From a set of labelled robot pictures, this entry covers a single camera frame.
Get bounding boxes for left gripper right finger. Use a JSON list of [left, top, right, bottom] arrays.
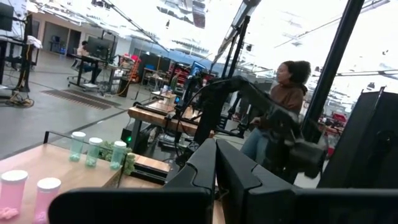
[[216, 138, 398, 224]]

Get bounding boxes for pink medicine bottle white cap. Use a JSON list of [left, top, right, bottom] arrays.
[[0, 169, 29, 220], [32, 177, 62, 224]]

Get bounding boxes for tablet with blue screen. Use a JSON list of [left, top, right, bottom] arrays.
[[189, 60, 207, 78]]

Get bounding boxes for wooden workbench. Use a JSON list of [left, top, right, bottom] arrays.
[[127, 100, 216, 138]]

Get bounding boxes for green plant in woven pot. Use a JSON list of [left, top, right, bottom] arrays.
[[98, 140, 137, 176]]

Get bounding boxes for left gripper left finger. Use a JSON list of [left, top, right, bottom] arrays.
[[48, 138, 218, 224]]

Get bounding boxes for wooden shelf black metal frame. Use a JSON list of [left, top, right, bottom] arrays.
[[0, 130, 129, 224]]

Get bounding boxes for black computer monitor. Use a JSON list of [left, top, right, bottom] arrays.
[[85, 35, 115, 59]]

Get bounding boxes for teal medicine bottle white cap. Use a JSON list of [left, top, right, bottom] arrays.
[[85, 137, 104, 168], [109, 140, 127, 171], [68, 131, 87, 163]]

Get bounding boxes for person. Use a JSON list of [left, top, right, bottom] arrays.
[[241, 60, 312, 164], [76, 40, 102, 82]]

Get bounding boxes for black equipment housing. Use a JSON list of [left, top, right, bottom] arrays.
[[317, 86, 398, 189]]

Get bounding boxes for black computer tower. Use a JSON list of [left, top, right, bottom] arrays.
[[120, 126, 139, 154]]

